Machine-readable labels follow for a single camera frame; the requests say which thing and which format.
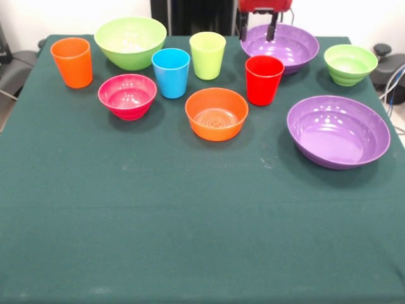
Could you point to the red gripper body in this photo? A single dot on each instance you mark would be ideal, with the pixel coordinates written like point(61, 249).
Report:
point(265, 5)

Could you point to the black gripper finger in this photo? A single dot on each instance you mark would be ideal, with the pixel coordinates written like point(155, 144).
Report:
point(243, 27)
point(272, 28)

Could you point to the red cup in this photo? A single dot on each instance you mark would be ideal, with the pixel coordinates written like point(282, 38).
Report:
point(261, 85)

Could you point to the orange bowl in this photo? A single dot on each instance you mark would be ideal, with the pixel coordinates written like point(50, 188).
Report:
point(216, 126)

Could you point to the purple bowl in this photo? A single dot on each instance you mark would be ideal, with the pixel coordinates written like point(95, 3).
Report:
point(338, 136)
point(291, 50)

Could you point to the yellow-green cup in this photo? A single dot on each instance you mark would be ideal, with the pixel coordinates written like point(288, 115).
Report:
point(205, 61)

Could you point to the small green bowl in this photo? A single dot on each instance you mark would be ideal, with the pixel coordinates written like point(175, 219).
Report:
point(349, 68)

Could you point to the blue cup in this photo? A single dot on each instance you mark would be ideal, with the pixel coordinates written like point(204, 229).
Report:
point(172, 79)

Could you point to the large green bowl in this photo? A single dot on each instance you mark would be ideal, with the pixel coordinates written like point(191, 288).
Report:
point(129, 54)

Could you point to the black chair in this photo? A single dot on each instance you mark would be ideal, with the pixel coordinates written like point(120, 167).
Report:
point(390, 68)
point(16, 71)

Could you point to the pink bowl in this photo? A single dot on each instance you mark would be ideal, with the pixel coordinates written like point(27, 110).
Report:
point(128, 104)

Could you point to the orange cup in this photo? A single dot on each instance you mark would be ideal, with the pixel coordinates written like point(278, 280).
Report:
point(74, 66)

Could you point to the dark green tablecloth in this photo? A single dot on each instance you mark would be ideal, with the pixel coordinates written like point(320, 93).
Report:
point(190, 237)

